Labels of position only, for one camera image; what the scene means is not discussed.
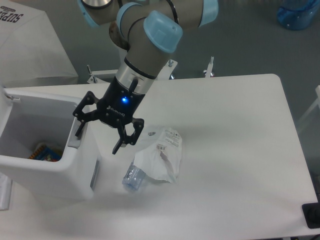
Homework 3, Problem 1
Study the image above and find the white printed cloth cover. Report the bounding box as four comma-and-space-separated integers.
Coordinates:
0, 0, 78, 88

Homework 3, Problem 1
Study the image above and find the crushed clear plastic bottle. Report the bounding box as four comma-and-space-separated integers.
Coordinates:
122, 161, 146, 191

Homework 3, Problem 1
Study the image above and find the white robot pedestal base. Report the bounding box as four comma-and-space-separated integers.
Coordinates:
86, 19, 216, 85

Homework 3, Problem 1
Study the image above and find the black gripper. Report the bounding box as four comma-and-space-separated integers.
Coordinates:
72, 76, 147, 155

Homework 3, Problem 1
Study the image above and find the crumpled white paper bag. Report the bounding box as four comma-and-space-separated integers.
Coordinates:
133, 125, 183, 183

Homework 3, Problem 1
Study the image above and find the colourful trash inside can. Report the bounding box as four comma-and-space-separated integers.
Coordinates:
28, 142, 64, 162

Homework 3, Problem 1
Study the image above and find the white frame at right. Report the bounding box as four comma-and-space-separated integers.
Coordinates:
296, 85, 320, 133

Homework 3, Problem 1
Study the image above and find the clear plastic bag left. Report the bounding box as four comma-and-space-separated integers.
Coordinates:
0, 173, 13, 211

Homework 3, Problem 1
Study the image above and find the white push-lid trash can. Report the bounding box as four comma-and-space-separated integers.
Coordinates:
0, 87, 101, 200

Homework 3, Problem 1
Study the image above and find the blue water jug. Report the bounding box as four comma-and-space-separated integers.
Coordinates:
276, 0, 320, 31

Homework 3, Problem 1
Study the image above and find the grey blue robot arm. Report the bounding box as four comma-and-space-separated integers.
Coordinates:
73, 0, 219, 152

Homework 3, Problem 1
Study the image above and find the black device at edge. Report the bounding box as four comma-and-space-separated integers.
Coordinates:
302, 202, 320, 229

